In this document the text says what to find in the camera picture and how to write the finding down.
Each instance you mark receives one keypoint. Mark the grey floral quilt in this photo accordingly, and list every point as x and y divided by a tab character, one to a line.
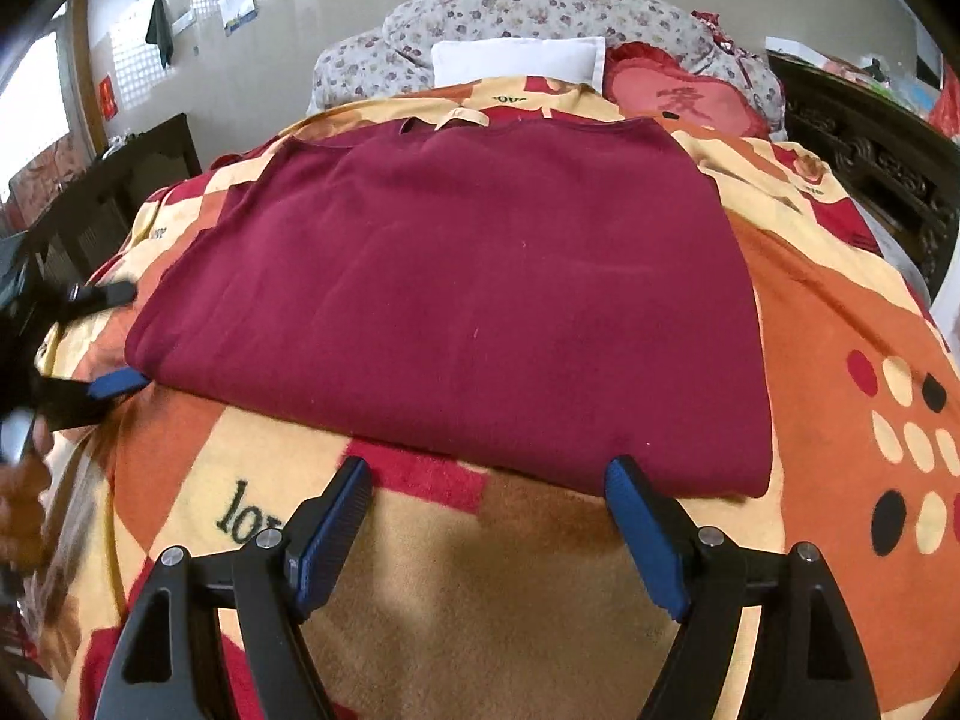
540	11

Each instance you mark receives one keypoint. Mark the red patterned cloth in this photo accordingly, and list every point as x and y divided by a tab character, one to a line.
720	30

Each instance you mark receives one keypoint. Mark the maroon knit sweater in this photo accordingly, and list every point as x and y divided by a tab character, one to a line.
465	277

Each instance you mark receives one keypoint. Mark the dark green hanging cloth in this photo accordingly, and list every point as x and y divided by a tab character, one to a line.
159	30

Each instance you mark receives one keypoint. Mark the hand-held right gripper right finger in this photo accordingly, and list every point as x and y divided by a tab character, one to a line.
649	540

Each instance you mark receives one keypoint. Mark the dark carved wooden cabinet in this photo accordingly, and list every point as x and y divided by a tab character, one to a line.
877	157

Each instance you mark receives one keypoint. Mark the person's left hand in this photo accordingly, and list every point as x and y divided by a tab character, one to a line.
19	502

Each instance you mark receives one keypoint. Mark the red heart-shaped cushion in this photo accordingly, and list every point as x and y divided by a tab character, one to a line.
675	101

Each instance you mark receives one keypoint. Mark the red plastic bag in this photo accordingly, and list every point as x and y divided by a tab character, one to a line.
946	101

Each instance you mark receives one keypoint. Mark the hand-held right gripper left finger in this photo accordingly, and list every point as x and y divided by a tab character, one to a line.
330	540

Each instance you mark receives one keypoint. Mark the red orange printed blanket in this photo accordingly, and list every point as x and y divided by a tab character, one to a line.
525	600

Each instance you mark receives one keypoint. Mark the white paper sheet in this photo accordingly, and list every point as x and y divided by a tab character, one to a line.
795	49

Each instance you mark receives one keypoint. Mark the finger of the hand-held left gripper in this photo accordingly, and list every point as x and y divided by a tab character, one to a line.
105	294
112	384

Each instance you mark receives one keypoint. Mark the red paper wall sticker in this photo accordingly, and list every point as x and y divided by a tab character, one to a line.
108	96

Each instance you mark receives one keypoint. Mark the dark wooden side table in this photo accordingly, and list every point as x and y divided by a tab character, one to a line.
150	157

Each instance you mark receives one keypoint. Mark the white pillow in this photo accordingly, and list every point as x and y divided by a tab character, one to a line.
517	61

